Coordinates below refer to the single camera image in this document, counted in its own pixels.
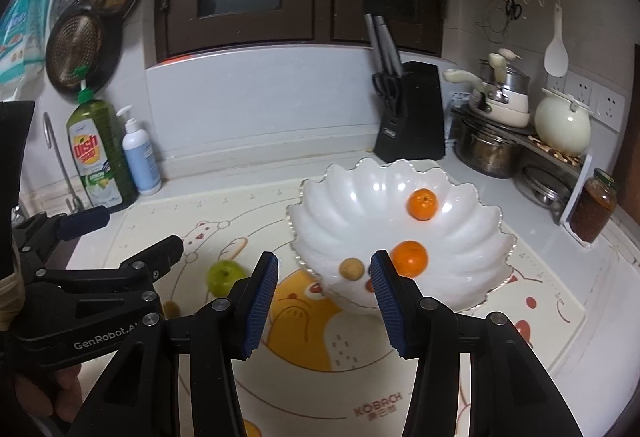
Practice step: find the cream casserole pot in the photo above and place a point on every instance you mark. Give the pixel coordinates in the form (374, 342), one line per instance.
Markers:
(560, 127)

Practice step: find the white pump bottle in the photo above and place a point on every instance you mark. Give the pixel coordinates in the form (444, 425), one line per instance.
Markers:
(142, 162)

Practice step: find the metal pot shelf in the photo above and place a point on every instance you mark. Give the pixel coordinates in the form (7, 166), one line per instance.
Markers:
(550, 153)

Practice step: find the small hanging scissors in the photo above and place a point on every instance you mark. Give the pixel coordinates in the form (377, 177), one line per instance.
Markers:
(513, 8)

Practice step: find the cream saucepan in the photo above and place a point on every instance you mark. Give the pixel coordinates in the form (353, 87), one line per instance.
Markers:
(505, 109)

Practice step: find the glass sauce jar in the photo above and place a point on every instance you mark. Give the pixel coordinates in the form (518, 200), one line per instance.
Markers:
(592, 212)

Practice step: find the person's left hand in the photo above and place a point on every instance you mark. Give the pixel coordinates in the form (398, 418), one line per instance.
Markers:
(55, 392)

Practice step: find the wooden cutting board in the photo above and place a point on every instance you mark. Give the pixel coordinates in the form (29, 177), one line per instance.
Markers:
(627, 167)

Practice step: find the steel pot lid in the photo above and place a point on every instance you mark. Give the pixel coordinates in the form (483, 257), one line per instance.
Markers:
(542, 192)

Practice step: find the white scalloped bowl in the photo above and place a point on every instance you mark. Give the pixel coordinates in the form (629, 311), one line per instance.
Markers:
(350, 212)

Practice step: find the orange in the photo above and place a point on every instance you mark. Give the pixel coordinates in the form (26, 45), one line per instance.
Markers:
(409, 259)
(421, 204)

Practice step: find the plastic wrapped package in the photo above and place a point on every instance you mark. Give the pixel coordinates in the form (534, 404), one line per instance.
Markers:
(20, 32)

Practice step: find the metal faucet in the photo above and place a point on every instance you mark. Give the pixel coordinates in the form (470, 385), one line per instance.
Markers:
(62, 167)

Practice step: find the yellowish longan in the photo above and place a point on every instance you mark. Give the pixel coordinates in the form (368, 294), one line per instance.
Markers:
(351, 268)

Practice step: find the white card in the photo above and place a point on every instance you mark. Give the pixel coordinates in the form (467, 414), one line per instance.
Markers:
(575, 197)

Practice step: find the red jujube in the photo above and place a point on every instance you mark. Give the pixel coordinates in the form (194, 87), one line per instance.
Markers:
(370, 285)

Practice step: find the round mesh strainer pan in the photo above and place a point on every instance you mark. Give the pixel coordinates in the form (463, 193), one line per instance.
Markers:
(75, 47)

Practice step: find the green apple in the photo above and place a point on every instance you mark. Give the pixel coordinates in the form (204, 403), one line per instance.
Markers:
(226, 278)

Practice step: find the bear print silicone mat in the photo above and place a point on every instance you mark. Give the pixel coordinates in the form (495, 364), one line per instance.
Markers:
(310, 397)

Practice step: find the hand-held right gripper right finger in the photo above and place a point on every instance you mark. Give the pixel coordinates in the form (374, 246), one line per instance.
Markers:
(390, 307)

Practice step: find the large steel pot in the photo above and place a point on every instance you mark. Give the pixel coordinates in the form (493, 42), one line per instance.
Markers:
(485, 152)

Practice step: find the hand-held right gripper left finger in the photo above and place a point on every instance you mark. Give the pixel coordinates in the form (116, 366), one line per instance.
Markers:
(260, 302)

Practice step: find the green dish soap bottle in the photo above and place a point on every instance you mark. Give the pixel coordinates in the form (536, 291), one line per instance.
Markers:
(97, 152)

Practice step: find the black kitchen scissors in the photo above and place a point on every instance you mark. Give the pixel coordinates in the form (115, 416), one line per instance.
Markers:
(387, 89)

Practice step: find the small steel lidded pot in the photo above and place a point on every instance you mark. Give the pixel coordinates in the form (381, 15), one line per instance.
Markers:
(512, 82)

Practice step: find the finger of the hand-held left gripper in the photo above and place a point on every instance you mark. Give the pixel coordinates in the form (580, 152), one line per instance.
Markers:
(150, 254)
(85, 219)

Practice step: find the black knife block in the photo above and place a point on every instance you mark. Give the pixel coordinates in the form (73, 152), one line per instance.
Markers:
(415, 117)

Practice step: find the white rice paddle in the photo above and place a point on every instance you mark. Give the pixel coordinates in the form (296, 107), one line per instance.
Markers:
(556, 57)

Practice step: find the white power outlet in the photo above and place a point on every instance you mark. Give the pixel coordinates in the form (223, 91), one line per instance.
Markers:
(607, 109)
(575, 89)

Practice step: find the small green grape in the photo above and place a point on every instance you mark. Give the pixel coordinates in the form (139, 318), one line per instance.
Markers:
(171, 308)

